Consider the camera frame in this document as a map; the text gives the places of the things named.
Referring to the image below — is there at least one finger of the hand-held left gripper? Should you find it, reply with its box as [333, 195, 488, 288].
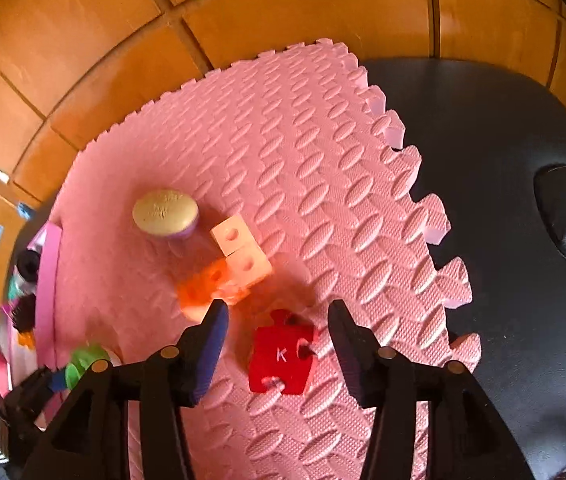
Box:
[5, 367, 71, 426]

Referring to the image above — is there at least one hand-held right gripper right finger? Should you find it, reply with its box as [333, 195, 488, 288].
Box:
[327, 299, 531, 480]

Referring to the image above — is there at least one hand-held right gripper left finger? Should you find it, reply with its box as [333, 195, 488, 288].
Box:
[23, 299, 230, 480]

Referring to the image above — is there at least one white and green plastic device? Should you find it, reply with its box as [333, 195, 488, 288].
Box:
[63, 342, 124, 393]

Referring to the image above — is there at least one red puzzle piece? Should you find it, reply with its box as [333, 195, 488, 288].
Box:
[248, 309, 318, 395]

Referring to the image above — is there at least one brown hair brush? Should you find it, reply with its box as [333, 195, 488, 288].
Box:
[13, 294, 38, 333]

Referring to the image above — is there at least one orange and pink block toy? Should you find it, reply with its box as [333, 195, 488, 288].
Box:
[177, 214, 272, 320]

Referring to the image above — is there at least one cream oval case purple base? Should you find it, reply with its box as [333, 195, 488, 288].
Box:
[132, 189, 199, 237]

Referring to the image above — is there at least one pink foam mat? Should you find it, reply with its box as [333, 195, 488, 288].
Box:
[45, 37, 481, 480]

